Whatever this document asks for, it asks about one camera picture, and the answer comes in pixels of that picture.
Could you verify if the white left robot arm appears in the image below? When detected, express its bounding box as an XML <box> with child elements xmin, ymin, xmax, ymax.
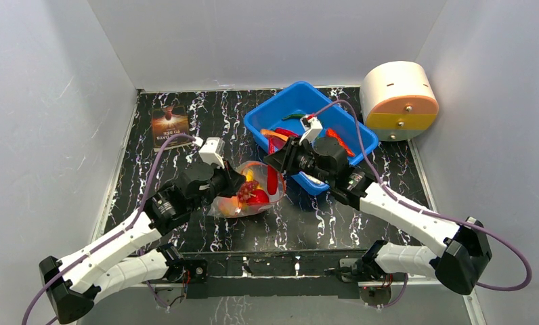
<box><xmin>39</xmin><ymin>161</ymin><xmax>246</xmax><ymax>324</ymax></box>

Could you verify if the clear zip bag orange seal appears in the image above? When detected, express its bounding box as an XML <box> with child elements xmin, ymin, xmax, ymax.
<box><xmin>207</xmin><ymin>161</ymin><xmax>286</xmax><ymax>219</ymax></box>

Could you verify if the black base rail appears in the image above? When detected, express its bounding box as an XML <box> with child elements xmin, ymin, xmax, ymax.
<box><xmin>152</xmin><ymin>248</ymin><xmax>410</xmax><ymax>301</ymax></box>

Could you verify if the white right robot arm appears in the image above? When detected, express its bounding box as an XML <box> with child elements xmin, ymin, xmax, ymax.
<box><xmin>263</xmin><ymin>137</ymin><xmax>492</xmax><ymax>295</ymax></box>

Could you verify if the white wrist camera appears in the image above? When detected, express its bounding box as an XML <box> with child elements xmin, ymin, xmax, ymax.
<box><xmin>300</xmin><ymin>114</ymin><xmax>323</xmax><ymax>144</ymax></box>
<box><xmin>198</xmin><ymin>137</ymin><xmax>225</xmax><ymax>169</ymax></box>

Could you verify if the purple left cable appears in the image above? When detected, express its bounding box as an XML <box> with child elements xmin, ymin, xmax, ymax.
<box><xmin>22</xmin><ymin>132</ymin><xmax>203</xmax><ymax>325</ymax></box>

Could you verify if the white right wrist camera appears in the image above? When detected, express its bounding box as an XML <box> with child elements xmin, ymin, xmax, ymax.
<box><xmin>300</xmin><ymin>114</ymin><xmax>323</xmax><ymax>144</ymax></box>

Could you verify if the round white orange drawer box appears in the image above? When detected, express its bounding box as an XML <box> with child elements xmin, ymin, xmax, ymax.
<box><xmin>360</xmin><ymin>61</ymin><xmax>439</xmax><ymax>142</ymax></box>

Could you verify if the blue plastic bin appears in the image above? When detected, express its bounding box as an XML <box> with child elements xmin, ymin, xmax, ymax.
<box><xmin>243</xmin><ymin>81</ymin><xmax>380</xmax><ymax>196</ymax></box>

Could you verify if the green chili pepper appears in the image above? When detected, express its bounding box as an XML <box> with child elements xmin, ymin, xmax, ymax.
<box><xmin>281</xmin><ymin>113</ymin><xmax>305</xmax><ymax>121</ymax></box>

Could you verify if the purple grape bunch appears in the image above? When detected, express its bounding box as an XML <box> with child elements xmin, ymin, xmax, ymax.
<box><xmin>237</xmin><ymin>181</ymin><xmax>259</xmax><ymax>202</ymax></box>

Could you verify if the yellow mango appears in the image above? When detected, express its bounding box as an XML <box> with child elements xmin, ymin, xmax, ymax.
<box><xmin>241</xmin><ymin>165</ymin><xmax>258</xmax><ymax>182</ymax></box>

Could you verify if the dark paperback book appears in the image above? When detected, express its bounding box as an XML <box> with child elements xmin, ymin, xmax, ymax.
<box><xmin>151</xmin><ymin>105</ymin><xmax>190</xmax><ymax>152</ymax></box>

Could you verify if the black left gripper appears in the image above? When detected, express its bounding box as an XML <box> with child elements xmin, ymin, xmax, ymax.
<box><xmin>190</xmin><ymin>158</ymin><xmax>246</xmax><ymax>214</ymax></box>

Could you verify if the small orange chili pepper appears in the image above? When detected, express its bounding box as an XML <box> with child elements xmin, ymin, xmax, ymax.
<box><xmin>326</xmin><ymin>128</ymin><xmax>355</xmax><ymax>157</ymax></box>

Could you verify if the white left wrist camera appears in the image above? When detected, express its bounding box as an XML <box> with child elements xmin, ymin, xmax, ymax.
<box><xmin>198</xmin><ymin>137</ymin><xmax>225</xmax><ymax>169</ymax></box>

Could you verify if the purple cable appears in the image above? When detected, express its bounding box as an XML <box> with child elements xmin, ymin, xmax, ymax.
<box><xmin>22</xmin><ymin>132</ymin><xmax>203</xmax><ymax>325</ymax></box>
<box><xmin>311</xmin><ymin>99</ymin><xmax>533</xmax><ymax>293</ymax></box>

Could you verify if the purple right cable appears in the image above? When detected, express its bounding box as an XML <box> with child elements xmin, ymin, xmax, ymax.
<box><xmin>311</xmin><ymin>99</ymin><xmax>533</xmax><ymax>293</ymax></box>

